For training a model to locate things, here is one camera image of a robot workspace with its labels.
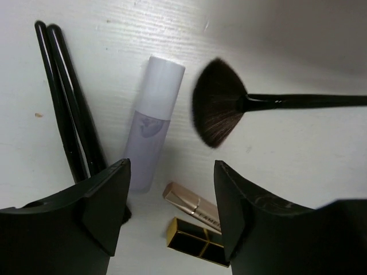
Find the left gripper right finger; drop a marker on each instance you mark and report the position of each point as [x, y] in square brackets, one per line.
[266, 234]

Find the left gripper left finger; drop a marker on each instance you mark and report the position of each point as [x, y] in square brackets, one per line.
[74, 231]

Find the rose gold lipstick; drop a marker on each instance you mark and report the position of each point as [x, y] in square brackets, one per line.
[193, 205]

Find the black gold lipstick case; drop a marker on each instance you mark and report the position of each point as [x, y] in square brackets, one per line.
[196, 241]

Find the black fan brush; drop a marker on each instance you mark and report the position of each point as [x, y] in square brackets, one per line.
[220, 99]

